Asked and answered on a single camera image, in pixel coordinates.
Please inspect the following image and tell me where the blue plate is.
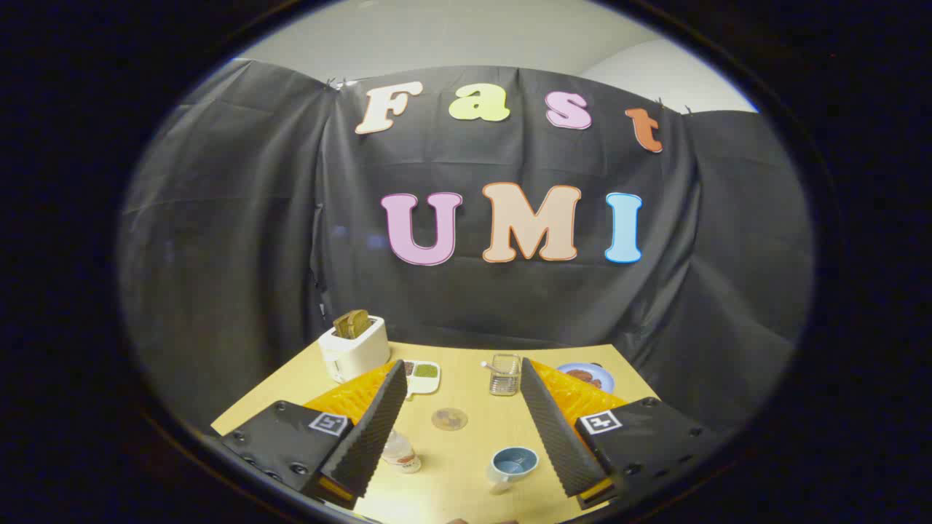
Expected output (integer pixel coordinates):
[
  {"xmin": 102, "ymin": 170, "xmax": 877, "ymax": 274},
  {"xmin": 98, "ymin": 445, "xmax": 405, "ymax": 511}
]
[{"xmin": 556, "ymin": 362, "xmax": 616, "ymax": 394}]

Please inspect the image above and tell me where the clear glass basket holder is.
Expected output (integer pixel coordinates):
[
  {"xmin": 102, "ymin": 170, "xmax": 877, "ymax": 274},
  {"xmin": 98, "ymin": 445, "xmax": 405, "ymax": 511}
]
[{"xmin": 481, "ymin": 353, "xmax": 522, "ymax": 397}]

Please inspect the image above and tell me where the wooden table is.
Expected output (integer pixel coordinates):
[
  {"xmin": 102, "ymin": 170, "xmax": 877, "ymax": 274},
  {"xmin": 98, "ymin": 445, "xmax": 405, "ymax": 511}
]
[{"xmin": 210, "ymin": 341, "xmax": 660, "ymax": 524}]

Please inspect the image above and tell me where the white divided snack dish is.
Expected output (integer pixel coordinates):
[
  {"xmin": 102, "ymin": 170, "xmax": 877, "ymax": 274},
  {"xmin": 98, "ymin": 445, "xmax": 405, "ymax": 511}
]
[{"xmin": 403, "ymin": 360, "xmax": 442, "ymax": 399}]

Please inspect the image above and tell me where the blue and white cup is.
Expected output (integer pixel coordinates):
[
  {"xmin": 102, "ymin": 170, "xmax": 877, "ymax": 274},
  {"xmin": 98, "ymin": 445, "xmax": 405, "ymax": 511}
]
[{"xmin": 486, "ymin": 446, "xmax": 540, "ymax": 495}]

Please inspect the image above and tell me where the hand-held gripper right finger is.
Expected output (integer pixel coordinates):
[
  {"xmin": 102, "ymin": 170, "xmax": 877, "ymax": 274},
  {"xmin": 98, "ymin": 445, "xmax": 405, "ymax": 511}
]
[{"xmin": 520, "ymin": 357, "xmax": 718, "ymax": 510}]

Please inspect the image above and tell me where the white toaster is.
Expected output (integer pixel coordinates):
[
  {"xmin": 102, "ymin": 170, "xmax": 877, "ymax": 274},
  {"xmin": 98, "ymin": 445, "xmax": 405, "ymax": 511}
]
[{"xmin": 317, "ymin": 315, "xmax": 391, "ymax": 384}]

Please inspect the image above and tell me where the black backdrop cloth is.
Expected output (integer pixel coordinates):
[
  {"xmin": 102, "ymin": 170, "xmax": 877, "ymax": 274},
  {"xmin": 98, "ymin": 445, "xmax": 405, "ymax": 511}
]
[{"xmin": 120, "ymin": 58, "xmax": 815, "ymax": 437}]

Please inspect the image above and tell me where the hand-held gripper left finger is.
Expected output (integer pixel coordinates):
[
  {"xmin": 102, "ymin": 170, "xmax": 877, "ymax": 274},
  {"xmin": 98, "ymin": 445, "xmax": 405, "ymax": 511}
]
[{"xmin": 221, "ymin": 359, "xmax": 408, "ymax": 510}]

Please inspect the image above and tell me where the clear juice bottle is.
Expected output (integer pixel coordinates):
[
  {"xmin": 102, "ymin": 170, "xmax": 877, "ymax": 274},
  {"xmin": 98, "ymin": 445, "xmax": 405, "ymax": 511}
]
[{"xmin": 381, "ymin": 429, "xmax": 422, "ymax": 475}]

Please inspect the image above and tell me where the brown bread slice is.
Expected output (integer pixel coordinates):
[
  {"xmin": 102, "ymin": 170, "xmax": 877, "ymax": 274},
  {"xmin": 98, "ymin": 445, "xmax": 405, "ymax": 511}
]
[{"xmin": 333, "ymin": 309, "xmax": 371, "ymax": 339}]

